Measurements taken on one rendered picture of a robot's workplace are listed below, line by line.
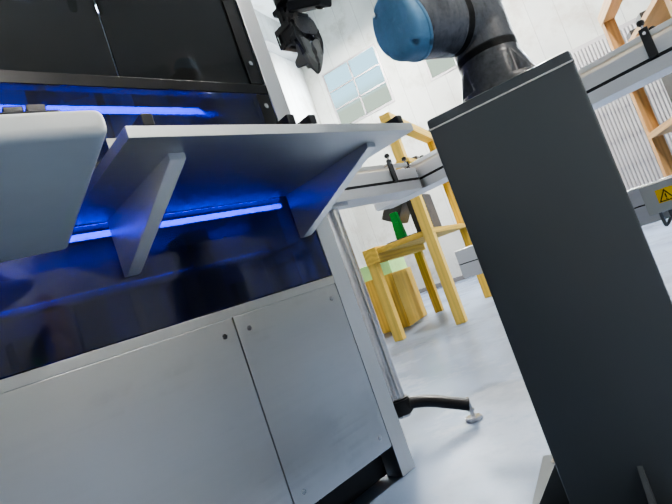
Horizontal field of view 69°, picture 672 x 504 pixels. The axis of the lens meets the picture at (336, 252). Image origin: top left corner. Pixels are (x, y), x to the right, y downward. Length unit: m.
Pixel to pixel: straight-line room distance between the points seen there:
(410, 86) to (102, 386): 9.20
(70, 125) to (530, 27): 9.27
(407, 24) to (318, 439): 0.96
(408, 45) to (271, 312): 0.72
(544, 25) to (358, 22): 3.48
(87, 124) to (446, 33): 0.63
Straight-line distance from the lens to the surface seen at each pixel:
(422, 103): 9.77
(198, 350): 1.17
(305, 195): 1.35
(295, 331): 1.31
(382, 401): 1.48
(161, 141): 0.82
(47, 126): 0.55
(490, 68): 0.98
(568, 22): 9.56
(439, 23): 0.94
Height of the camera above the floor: 0.55
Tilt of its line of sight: 5 degrees up
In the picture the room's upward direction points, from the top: 19 degrees counter-clockwise
